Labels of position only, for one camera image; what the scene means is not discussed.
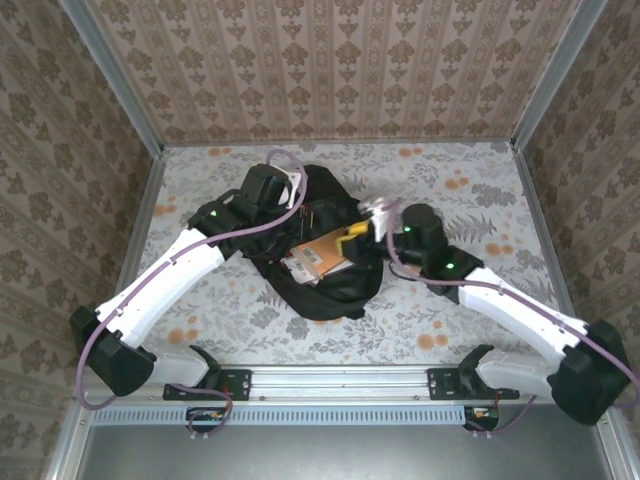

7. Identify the orange book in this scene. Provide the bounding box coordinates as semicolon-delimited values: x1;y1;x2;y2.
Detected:
288;226;357;282

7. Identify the black backpack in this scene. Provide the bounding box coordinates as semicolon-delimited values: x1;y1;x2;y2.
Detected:
243;163;385;322

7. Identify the white book with red stripe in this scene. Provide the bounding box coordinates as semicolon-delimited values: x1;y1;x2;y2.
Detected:
278;257;321;289

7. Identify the white floral tablecloth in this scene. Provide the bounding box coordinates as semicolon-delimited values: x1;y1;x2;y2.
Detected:
113;141;576;365

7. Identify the small black controller board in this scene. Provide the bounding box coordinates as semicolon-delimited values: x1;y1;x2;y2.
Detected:
185;405;232;435
463;404;501;432

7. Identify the grey metal panel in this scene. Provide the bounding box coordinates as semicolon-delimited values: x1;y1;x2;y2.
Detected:
74;423;619;480

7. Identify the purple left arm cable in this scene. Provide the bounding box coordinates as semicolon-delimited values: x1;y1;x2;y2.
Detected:
74;149;307;440

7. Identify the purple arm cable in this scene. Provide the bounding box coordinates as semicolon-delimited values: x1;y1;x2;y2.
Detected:
384;197;640;434
74;149;307;440

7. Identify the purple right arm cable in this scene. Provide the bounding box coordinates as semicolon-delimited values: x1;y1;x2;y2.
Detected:
384;197;640;434

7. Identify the aluminium back rail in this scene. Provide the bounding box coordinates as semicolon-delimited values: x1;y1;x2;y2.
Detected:
159;135;516;149

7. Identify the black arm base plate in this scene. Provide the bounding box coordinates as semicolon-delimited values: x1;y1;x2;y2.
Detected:
163;368;252;402
427;367;520;401

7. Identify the aluminium front rail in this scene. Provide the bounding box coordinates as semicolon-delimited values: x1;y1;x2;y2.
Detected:
74;363;614;401

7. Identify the aluminium corner post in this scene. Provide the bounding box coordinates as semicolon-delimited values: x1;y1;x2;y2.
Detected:
510;0;609;151
58;0;165;157

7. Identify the grey slotted cable duct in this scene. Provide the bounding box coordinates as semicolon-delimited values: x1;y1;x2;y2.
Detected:
91;404;467;427

